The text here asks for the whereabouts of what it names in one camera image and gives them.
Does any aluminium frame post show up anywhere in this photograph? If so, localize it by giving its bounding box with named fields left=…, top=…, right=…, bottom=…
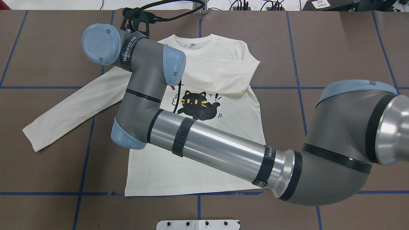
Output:
left=198, top=0, right=208, bottom=15

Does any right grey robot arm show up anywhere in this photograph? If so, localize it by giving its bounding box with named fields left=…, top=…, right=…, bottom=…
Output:
left=81, top=24, right=408, bottom=206

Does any cream long-sleeve cat T-shirt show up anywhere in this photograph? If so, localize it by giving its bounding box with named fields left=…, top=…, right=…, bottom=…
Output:
left=22, top=34, right=265, bottom=196

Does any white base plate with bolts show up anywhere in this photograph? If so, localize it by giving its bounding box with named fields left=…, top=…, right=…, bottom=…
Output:
left=156, top=219, right=241, bottom=230

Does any black power strip with plugs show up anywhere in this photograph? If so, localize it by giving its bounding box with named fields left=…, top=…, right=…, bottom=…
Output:
left=229, top=0, right=251, bottom=11

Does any dark box with white label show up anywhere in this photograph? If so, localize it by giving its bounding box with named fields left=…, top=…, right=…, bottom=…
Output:
left=301, top=0, right=359, bottom=12

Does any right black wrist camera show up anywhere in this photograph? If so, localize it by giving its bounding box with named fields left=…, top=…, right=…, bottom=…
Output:
left=120, top=8, right=151, bottom=37

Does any black right camera cable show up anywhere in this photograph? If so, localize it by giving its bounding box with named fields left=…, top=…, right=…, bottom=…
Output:
left=134, top=0, right=205, bottom=22

